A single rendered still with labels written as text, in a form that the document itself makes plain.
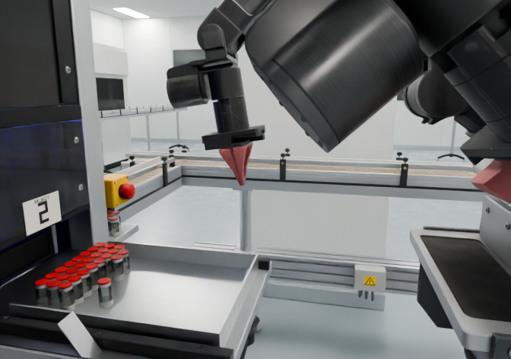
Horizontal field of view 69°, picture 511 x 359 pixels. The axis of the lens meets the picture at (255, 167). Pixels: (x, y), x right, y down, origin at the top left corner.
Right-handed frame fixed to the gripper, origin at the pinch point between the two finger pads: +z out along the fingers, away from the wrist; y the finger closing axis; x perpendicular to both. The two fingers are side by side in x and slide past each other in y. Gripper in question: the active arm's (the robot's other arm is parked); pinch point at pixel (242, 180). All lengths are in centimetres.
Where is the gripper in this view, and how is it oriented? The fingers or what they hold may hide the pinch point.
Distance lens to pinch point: 67.1
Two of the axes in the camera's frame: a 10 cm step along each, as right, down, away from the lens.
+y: -9.7, 1.1, 2.3
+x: -2.1, 2.0, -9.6
